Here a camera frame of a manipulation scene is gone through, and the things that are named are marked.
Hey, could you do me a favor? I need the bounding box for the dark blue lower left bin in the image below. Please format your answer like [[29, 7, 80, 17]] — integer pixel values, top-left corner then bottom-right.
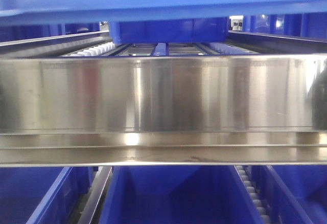
[[1, 167, 98, 223]]

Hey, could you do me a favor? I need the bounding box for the stainless steel shelf front rail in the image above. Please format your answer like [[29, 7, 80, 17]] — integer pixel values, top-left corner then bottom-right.
[[1, 54, 326, 167]]

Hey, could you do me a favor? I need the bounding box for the white roller track upper left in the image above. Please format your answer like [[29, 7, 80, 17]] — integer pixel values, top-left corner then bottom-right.
[[64, 42, 117, 57]]

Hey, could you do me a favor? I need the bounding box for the white roller track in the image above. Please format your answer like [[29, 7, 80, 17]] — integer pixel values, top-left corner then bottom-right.
[[151, 43, 169, 56], [209, 42, 257, 55], [64, 42, 117, 57], [235, 165, 271, 223]]

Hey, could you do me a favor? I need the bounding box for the steel divider rail lower left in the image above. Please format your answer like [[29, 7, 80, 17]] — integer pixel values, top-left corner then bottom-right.
[[68, 166, 112, 223]]

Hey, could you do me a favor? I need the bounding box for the dark blue bin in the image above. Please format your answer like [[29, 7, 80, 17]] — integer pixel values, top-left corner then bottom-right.
[[100, 165, 263, 223], [109, 17, 229, 44], [1, 167, 98, 223], [249, 165, 326, 223]]

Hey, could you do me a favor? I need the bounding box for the white roller track lower right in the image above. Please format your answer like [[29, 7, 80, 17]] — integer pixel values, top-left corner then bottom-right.
[[235, 165, 271, 223]]

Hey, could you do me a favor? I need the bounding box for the white roller track upper middle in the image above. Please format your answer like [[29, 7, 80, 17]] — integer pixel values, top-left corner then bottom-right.
[[151, 43, 169, 56]]

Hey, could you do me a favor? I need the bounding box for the dark blue lower middle bin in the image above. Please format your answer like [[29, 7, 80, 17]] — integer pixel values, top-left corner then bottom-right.
[[100, 165, 263, 223]]

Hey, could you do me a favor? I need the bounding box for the white roller track upper right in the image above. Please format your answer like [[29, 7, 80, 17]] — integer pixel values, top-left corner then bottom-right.
[[209, 42, 257, 55]]

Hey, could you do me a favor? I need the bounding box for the dark blue rear bin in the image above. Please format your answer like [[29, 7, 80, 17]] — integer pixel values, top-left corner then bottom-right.
[[109, 17, 229, 44]]

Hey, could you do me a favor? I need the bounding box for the dark blue lower right bin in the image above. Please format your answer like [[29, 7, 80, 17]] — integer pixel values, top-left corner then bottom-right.
[[249, 165, 326, 223]]

